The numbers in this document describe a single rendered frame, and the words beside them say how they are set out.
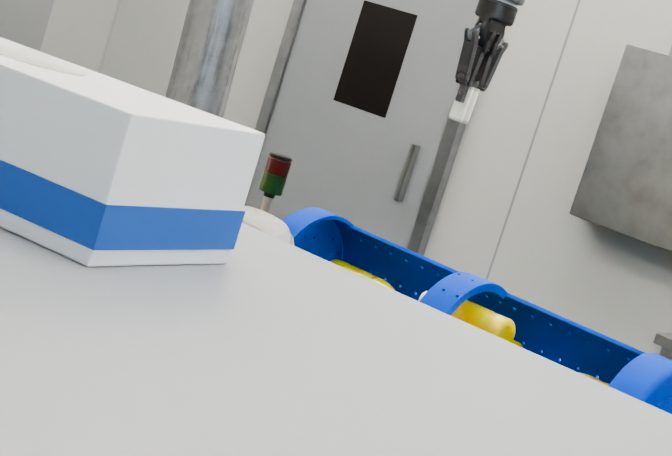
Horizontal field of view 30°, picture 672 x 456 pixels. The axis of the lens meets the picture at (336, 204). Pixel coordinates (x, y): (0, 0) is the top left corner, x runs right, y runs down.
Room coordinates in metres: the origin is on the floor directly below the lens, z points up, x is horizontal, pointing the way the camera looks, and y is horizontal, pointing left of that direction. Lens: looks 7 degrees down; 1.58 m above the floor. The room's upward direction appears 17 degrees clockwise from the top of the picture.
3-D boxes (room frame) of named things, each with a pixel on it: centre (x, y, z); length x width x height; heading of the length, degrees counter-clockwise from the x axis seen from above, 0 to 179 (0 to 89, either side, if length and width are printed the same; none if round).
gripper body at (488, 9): (2.39, -0.18, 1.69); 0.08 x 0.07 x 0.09; 144
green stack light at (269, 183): (3.20, 0.17, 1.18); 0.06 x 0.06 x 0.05
